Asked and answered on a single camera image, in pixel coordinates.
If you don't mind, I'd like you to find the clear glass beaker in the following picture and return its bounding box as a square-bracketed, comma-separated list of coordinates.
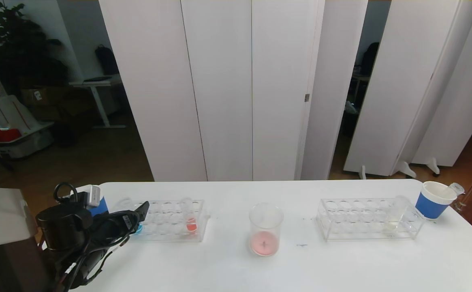
[249, 203, 284, 258]

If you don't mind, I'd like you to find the test tube with blue liquid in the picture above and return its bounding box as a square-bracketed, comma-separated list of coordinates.
[118, 198, 144, 236]

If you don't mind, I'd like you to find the clear plastic test tube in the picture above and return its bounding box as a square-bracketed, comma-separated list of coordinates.
[443, 182, 465, 197]

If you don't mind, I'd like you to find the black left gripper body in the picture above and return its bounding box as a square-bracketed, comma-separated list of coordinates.
[99, 210, 140, 242]

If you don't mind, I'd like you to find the black backpack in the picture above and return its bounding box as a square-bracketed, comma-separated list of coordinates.
[95, 45, 120, 76]

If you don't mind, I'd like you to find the white folding partition with hinge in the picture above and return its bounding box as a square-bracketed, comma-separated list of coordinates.
[99, 0, 368, 182]

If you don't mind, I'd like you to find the dark green potted plant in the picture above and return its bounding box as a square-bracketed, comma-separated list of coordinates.
[0, 0, 69, 98]

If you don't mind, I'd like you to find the white folding partition with feet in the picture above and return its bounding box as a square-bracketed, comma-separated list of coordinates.
[343, 0, 472, 180]

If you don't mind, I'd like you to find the white standing desk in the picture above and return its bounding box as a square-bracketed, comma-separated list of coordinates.
[69, 75, 126, 129]

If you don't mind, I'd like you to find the test tube with red liquid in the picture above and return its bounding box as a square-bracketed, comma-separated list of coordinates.
[180, 198, 199, 234]

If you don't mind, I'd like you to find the test tube with yellowish liquid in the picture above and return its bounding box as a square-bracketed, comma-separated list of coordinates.
[384, 195, 410, 236]

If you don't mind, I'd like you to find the black chair behind partitions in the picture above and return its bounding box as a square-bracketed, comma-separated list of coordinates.
[359, 42, 380, 76]

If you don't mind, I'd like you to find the brown cardboard box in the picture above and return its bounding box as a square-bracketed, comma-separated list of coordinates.
[20, 87, 60, 108]

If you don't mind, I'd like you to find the white machine base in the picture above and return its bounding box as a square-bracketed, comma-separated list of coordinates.
[0, 39, 55, 159]

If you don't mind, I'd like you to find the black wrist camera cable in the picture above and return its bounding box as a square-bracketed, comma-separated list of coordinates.
[53, 182, 79, 204]

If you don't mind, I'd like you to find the clear acrylic test tube rack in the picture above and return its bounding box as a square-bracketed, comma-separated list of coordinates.
[316, 198, 426, 241]
[116, 199, 211, 243]

